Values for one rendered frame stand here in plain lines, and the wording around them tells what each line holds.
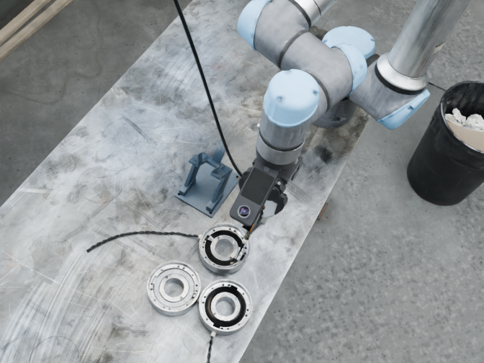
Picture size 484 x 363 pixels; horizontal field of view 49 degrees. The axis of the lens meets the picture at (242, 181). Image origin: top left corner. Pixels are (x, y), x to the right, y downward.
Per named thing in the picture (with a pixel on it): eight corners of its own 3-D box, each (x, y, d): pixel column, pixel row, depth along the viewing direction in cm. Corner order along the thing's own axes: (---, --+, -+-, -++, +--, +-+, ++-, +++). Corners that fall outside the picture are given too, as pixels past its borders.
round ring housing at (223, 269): (256, 245, 115) (258, 237, 112) (232, 285, 110) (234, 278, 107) (214, 222, 117) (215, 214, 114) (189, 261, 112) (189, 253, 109)
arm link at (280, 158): (292, 160, 82) (246, 135, 84) (287, 175, 86) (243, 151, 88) (313, 127, 86) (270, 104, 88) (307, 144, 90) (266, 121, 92)
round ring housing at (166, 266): (138, 305, 106) (137, 298, 103) (162, 260, 112) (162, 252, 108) (186, 326, 105) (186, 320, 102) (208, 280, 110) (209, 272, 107)
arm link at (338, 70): (324, 18, 86) (277, 50, 81) (378, 58, 82) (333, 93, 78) (313, 53, 92) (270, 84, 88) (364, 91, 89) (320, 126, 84)
